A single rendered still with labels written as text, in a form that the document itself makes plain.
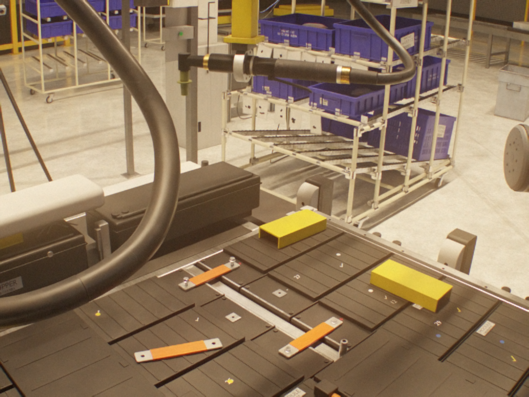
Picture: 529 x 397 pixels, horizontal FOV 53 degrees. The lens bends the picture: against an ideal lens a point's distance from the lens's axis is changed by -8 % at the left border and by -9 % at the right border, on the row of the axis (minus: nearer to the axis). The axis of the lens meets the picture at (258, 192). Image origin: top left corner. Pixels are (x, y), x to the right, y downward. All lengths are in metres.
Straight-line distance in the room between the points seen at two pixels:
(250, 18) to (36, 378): 0.92
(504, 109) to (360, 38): 3.90
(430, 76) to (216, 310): 3.30
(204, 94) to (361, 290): 3.84
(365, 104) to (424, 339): 2.56
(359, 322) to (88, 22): 0.72
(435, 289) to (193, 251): 0.55
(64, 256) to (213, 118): 3.92
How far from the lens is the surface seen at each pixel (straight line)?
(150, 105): 0.67
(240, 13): 1.39
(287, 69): 1.38
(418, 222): 3.91
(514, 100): 7.13
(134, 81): 0.68
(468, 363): 1.05
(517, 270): 3.57
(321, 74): 1.36
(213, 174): 1.46
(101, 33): 0.70
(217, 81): 4.96
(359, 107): 3.45
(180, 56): 1.47
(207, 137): 5.02
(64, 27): 6.92
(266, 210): 1.80
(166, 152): 0.63
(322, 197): 1.69
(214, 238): 1.39
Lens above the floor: 1.64
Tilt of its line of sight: 23 degrees down
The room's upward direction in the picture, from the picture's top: 2 degrees clockwise
